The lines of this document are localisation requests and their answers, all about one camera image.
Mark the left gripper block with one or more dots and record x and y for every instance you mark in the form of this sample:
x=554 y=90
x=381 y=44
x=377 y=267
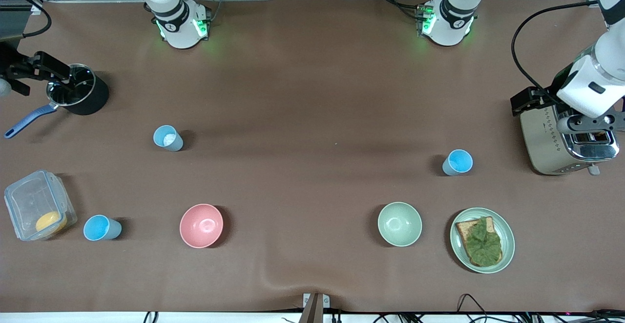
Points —
x=551 y=93

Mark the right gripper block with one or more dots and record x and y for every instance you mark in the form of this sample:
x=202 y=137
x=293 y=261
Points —
x=10 y=62

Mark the blue plastic cup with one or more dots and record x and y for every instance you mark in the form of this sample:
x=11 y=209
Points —
x=165 y=136
x=459 y=161
x=97 y=227

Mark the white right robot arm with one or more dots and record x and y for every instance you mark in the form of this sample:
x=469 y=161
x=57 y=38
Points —
x=178 y=25

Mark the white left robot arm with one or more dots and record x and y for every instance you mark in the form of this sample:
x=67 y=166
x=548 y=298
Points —
x=451 y=20

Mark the beige and chrome toaster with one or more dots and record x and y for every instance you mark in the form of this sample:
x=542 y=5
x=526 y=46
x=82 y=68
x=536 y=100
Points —
x=542 y=142

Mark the clear plastic lidded container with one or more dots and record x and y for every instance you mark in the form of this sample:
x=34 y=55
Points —
x=29 y=201

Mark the pale green plate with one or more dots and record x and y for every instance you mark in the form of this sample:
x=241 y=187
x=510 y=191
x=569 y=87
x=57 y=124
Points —
x=508 y=237

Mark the brown toast slice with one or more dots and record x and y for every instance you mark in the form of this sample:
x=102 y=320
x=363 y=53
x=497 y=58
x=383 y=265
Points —
x=463 y=229

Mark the yellow round food piece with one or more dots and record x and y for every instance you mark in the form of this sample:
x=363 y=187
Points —
x=49 y=221

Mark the green lettuce leaf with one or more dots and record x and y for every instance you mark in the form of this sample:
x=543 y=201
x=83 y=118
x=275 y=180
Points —
x=483 y=245

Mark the pale green bowl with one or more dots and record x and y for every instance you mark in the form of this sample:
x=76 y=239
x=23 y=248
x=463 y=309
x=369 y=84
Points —
x=399 y=224

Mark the brown table cover sheet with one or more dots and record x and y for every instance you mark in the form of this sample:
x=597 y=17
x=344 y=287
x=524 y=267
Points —
x=312 y=93

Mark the pink bowl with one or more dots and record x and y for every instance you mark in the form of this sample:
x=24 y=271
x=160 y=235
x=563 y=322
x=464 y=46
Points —
x=201 y=225

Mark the grey metal camera mount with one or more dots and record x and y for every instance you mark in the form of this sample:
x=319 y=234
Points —
x=315 y=308

